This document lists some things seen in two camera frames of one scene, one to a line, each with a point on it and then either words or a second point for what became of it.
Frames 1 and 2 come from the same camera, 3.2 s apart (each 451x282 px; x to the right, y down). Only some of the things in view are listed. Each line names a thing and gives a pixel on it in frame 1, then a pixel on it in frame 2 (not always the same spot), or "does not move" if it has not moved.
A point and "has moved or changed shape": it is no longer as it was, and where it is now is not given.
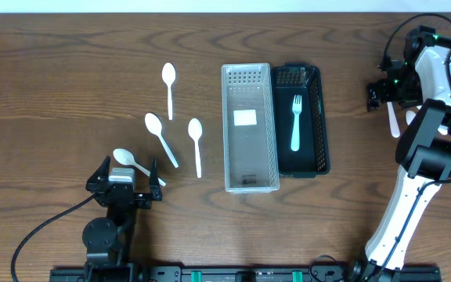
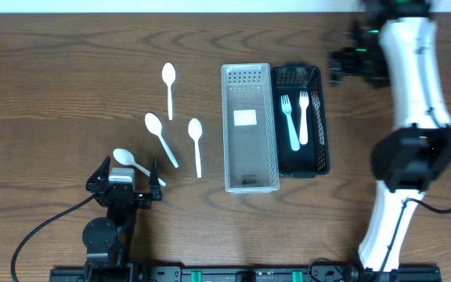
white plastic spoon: x=127 y=158 does not move
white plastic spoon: x=195 y=128 does not move
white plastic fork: x=394 y=121 has moved or changed shape
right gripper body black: x=406 y=88 → x=371 y=62
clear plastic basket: x=251 y=157 does not move
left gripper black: x=121 y=192 does not move
